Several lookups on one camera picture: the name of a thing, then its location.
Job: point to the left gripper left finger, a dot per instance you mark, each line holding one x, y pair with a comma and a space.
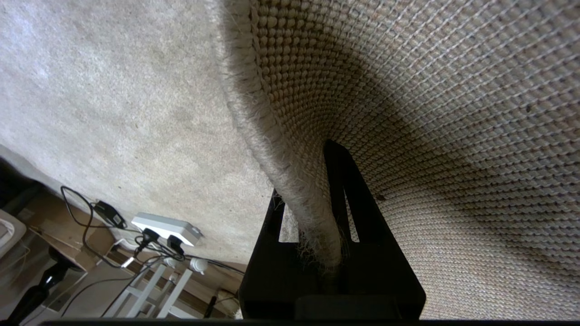
272, 271

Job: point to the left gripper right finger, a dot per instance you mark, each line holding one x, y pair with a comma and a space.
376, 267

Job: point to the beige woven rug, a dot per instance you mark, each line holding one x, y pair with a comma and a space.
408, 113

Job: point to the black plug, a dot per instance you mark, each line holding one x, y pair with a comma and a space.
148, 236
176, 245

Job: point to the white power strip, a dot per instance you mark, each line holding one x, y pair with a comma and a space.
167, 227

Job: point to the white metal rack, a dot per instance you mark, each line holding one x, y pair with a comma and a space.
152, 290

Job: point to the black power adapter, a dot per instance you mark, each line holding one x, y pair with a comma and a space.
110, 213

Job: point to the cardboard box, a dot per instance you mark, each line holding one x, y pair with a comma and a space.
59, 228

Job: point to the black stand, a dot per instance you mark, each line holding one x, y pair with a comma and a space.
41, 285

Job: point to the white plastic container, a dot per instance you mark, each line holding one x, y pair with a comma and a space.
9, 232

